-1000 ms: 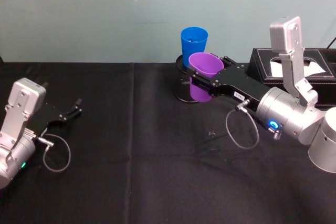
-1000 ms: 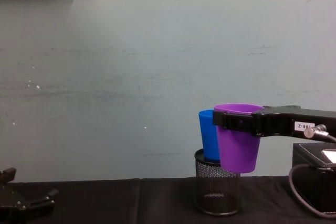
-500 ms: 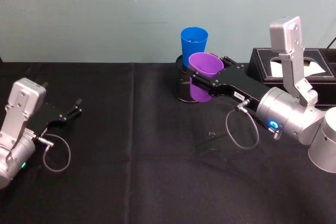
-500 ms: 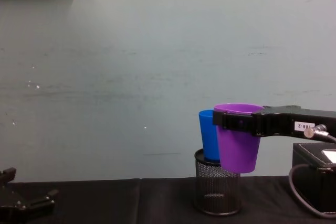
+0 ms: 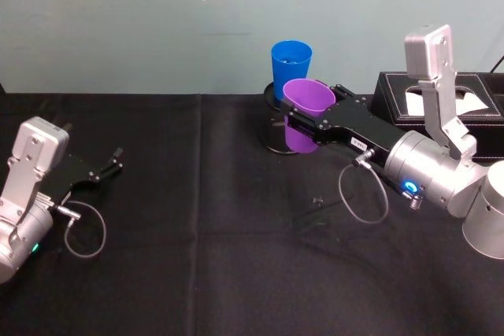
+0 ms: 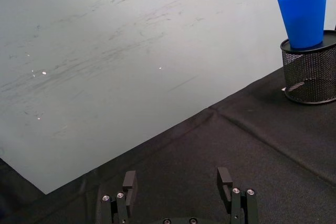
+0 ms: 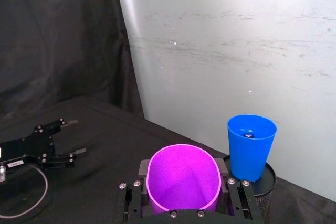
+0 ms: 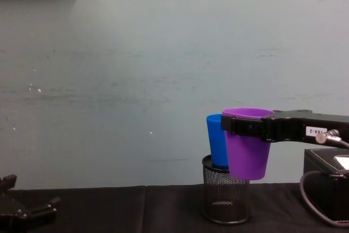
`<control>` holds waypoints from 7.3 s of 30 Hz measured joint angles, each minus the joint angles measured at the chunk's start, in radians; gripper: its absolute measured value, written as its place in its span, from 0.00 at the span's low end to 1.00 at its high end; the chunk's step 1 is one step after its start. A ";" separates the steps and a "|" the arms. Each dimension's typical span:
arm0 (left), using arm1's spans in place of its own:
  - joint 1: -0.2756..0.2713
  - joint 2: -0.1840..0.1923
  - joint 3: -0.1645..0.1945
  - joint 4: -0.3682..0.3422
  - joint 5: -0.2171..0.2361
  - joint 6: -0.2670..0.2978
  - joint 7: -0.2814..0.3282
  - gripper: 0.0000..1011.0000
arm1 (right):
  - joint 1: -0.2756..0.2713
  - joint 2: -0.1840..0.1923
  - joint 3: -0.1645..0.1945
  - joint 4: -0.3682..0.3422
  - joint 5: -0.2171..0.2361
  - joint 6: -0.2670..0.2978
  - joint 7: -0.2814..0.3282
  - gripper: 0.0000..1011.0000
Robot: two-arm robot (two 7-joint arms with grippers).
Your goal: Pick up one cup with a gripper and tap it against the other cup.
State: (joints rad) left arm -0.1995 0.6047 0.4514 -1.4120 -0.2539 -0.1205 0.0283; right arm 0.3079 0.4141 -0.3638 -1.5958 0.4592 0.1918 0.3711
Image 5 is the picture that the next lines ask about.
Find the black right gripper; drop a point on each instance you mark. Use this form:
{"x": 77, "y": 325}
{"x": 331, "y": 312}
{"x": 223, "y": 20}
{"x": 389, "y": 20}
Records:
{"x": 350, "y": 125}

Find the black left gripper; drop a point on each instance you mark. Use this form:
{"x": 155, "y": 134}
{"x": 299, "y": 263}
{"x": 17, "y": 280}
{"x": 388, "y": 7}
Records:
{"x": 73, "y": 170}

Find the purple plastic cup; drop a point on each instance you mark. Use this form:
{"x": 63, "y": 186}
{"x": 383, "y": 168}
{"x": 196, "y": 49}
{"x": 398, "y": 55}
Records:
{"x": 307, "y": 98}

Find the blue plastic cup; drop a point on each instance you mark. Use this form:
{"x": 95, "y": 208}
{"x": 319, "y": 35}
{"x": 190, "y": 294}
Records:
{"x": 289, "y": 68}

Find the black round cup stand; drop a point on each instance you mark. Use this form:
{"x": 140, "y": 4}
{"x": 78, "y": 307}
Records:
{"x": 273, "y": 131}

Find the black stitched tissue box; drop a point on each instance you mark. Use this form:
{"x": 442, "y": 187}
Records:
{"x": 393, "y": 96}

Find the white paper tissue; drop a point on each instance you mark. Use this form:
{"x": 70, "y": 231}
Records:
{"x": 413, "y": 102}

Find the small black clip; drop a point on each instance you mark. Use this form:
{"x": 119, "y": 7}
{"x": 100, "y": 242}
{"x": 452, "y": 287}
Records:
{"x": 317, "y": 200}

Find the black table cloth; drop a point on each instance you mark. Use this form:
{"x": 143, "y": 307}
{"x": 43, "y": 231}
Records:
{"x": 197, "y": 265}

